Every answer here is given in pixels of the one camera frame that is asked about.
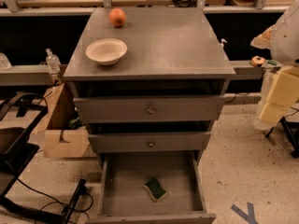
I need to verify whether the small green object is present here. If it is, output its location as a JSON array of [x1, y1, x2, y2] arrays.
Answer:
[[267, 60, 278, 65]]

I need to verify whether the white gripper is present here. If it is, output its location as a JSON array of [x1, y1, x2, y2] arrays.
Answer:
[[259, 66, 299, 124]]

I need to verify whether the grey top drawer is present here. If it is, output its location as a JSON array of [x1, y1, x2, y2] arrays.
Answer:
[[74, 95, 224, 123]]

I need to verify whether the black metal frame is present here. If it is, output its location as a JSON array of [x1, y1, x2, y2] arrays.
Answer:
[[0, 92, 86, 224]]

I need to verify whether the orange fruit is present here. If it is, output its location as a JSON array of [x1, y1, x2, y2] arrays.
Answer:
[[109, 8, 126, 27]]

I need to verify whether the cardboard box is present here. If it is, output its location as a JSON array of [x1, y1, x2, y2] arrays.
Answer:
[[34, 83, 93, 159]]

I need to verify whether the black floor cable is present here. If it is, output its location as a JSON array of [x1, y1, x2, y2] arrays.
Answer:
[[17, 177, 94, 219]]

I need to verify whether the black tripod stand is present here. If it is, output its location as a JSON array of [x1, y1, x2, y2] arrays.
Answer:
[[264, 115, 299, 159]]

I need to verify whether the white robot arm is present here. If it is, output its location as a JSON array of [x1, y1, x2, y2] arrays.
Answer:
[[250, 0, 299, 131]]

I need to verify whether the white bowl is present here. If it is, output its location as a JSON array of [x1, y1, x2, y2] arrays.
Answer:
[[86, 38, 127, 65]]

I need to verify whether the grey middle drawer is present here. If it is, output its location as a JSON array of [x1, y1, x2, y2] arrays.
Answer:
[[89, 132, 210, 153]]

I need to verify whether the green yellow sponge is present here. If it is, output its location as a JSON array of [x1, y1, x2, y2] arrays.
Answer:
[[144, 177, 167, 202]]

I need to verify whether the grey wooden drawer cabinet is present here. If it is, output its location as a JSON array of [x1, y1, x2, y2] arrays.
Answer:
[[63, 7, 236, 224]]

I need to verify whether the clear plastic bottle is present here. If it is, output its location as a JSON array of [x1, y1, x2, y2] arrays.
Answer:
[[46, 49, 61, 72]]

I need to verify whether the small white pump bottle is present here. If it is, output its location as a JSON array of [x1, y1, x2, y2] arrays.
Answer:
[[220, 38, 227, 49]]

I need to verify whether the grey open bottom drawer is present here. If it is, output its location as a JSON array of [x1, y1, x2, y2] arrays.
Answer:
[[90, 151, 216, 224]]

